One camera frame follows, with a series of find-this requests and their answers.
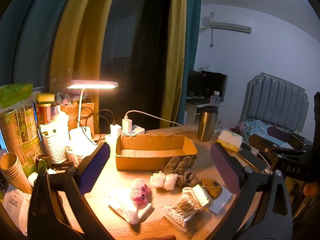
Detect white paper towel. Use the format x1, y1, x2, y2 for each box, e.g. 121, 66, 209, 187
108, 194, 152, 224

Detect brown fuzzy pouch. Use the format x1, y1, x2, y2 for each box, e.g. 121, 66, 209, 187
201, 179, 223, 199

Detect pink plush toy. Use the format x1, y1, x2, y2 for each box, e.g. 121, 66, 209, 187
130, 178, 151, 209

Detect cotton swab bag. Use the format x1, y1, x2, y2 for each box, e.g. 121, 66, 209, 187
161, 193, 203, 232

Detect bubble wrap bundle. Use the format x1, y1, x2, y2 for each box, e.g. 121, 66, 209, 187
150, 171, 178, 191

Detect grey dotted socks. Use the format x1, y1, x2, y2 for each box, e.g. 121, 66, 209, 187
163, 156, 199, 187

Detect yellow cartoon sponge pack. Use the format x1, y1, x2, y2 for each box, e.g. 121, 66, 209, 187
182, 184, 213, 207

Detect white mask package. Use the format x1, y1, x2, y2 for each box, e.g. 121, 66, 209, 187
3, 185, 31, 236

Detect black smartphone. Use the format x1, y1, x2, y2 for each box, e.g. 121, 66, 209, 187
238, 149, 268, 172

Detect blue bedding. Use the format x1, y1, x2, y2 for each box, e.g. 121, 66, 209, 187
236, 120, 293, 149

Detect loose paper cup stack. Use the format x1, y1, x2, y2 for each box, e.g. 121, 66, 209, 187
1, 153, 33, 194

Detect grey padded headboard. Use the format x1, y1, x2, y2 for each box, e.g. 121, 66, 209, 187
240, 73, 309, 132

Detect white woven basket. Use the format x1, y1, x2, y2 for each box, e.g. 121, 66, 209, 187
41, 127, 69, 164

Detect white desk lamp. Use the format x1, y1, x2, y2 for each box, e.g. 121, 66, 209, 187
66, 80, 119, 147

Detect cardboard tray box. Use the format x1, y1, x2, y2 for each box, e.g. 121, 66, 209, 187
116, 134, 197, 171

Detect paper cup stack in bag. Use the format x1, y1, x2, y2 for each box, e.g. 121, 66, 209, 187
1, 83, 42, 169

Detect red labelled jar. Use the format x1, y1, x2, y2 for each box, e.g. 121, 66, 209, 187
36, 103, 51, 125

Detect steel travel tumbler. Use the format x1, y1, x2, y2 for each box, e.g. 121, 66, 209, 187
197, 106, 219, 142

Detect brown cardboard box with plush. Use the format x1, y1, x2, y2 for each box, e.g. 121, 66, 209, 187
61, 102, 95, 137

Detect clear water bottle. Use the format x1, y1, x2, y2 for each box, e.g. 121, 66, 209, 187
209, 91, 221, 108

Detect white power strip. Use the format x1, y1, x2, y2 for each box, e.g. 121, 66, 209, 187
105, 124, 145, 140

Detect yellow green sponge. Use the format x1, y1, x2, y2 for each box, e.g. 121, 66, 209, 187
35, 93, 55, 104

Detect black monitor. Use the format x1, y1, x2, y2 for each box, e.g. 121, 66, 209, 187
186, 70, 228, 104

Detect yellow curtain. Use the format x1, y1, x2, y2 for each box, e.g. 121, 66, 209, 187
49, 0, 187, 129

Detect air conditioner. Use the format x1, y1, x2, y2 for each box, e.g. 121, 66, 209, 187
199, 18, 252, 34

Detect teal curtain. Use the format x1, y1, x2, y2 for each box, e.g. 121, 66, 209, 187
1, 0, 201, 123

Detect white charger with black cable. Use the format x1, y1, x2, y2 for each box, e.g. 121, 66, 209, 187
95, 108, 121, 136

